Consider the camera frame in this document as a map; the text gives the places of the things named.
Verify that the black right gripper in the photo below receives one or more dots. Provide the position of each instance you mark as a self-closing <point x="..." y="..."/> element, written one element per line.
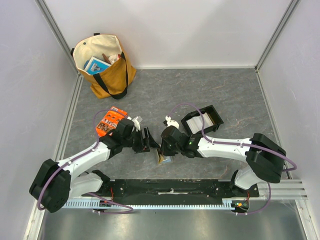
<point x="165" y="151"/>

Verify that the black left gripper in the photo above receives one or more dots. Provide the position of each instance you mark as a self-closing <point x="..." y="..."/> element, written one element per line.
<point x="148" y="142"/>

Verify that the grey card holder wallet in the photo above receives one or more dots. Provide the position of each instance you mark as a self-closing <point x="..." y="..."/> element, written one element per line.
<point x="170" y="158"/>

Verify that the credit card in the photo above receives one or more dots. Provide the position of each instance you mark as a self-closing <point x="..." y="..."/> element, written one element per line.
<point x="162" y="159"/>

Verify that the black card tray box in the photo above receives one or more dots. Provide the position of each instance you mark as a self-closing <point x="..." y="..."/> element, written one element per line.
<point x="212" y="112"/>

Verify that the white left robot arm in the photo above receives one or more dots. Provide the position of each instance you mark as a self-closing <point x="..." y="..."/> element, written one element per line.
<point x="56" y="182"/>

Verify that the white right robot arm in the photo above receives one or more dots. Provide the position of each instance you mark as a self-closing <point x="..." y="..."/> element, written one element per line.
<point x="264" y="158"/>

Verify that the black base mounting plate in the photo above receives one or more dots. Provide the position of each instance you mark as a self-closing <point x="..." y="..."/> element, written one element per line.
<point x="214" y="187"/>

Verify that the mustard canvas tote bag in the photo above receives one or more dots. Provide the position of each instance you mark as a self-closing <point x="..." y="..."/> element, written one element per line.
<point x="115" y="79"/>

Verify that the brown item in bag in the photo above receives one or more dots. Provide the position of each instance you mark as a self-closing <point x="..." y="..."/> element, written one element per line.
<point x="111" y="59"/>

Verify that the blue book in bag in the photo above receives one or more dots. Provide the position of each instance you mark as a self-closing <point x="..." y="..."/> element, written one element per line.
<point x="95" y="66"/>

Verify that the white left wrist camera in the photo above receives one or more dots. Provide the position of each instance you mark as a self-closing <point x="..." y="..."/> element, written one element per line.
<point x="137" y="122"/>

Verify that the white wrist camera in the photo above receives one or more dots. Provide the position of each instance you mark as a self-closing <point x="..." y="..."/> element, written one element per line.
<point x="170" y="122"/>
<point x="137" y="122"/>

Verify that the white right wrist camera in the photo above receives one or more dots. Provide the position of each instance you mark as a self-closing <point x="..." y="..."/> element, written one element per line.
<point x="170" y="122"/>

